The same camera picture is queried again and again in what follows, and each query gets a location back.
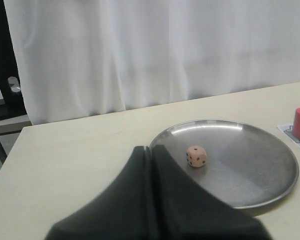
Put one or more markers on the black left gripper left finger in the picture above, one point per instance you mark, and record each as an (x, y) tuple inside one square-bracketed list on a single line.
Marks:
[(125, 210)]

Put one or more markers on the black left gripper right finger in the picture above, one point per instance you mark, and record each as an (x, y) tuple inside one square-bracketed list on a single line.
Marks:
[(185, 211)]

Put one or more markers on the wooden die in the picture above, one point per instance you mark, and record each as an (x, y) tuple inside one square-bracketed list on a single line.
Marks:
[(196, 156)]

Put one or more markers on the round steel tray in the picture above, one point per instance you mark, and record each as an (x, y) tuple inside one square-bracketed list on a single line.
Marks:
[(246, 168)]

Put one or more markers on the paper game board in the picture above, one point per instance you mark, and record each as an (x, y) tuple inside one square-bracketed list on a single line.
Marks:
[(287, 130)]

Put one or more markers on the white curtain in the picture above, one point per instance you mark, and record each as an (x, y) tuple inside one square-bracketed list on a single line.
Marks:
[(79, 58)]

